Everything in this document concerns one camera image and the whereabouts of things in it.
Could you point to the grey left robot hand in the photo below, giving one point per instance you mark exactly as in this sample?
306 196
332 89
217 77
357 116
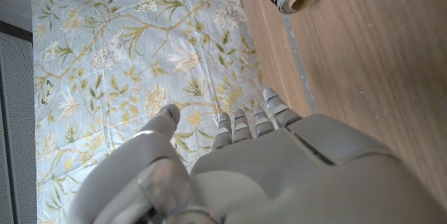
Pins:
297 175

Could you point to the floral print backdrop cloth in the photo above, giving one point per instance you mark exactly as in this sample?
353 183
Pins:
122 60

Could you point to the grey perforated panel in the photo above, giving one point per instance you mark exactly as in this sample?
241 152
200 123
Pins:
17 130

